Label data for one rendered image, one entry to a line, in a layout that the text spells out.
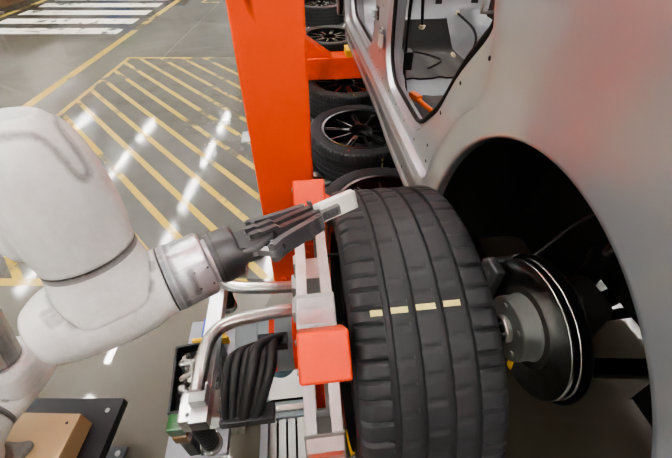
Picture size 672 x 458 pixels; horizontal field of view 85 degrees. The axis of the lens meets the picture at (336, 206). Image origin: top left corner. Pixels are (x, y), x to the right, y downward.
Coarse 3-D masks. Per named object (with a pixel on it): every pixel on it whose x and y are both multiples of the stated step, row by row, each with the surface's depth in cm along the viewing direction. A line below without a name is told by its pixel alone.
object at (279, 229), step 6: (312, 210) 56; (318, 210) 55; (300, 216) 55; (306, 216) 54; (288, 222) 54; (294, 222) 53; (300, 222) 54; (264, 228) 52; (270, 228) 52; (276, 228) 52; (282, 228) 53; (288, 228) 53; (252, 234) 51; (258, 234) 51; (264, 234) 52; (276, 234) 53
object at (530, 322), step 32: (512, 288) 91; (544, 288) 78; (512, 320) 84; (544, 320) 79; (576, 320) 73; (512, 352) 84; (544, 352) 80; (576, 352) 73; (544, 384) 81; (576, 384) 74
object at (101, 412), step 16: (48, 400) 127; (64, 400) 127; (80, 400) 127; (96, 400) 127; (112, 400) 127; (96, 416) 123; (112, 416) 123; (96, 432) 120; (112, 432) 121; (96, 448) 116; (112, 448) 141; (128, 448) 142
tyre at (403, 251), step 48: (336, 192) 82; (384, 192) 79; (432, 192) 76; (336, 240) 73; (384, 240) 63; (432, 240) 63; (384, 288) 59; (432, 288) 59; (480, 288) 59; (384, 336) 55; (432, 336) 56; (480, 336) 56; (384, 384) 54; (432, 384) 54; (480, 384) 55; (384, 432) 54; (432, 432) 55; (480, 432) 56
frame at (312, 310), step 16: (320, 240) 72; (304, 256) 68; (320, 256) 68; (304, 272) 66; (320, 272) 66; (304, 288) 63; (320, 288) 65; (304, 304) 60; (320, 304) 60; (304, 320) 60; (320, 320) 60; (336, 320) 60; (336, 384) 59; (304, 400) 59; (336, 400) 59; (304, 416) 58; (320, 416) 94; (336, 416) 59; (304, 432) 59; (320, 432) 58; (336, 432) 58; (320, 448) 58; (336, 448) 58
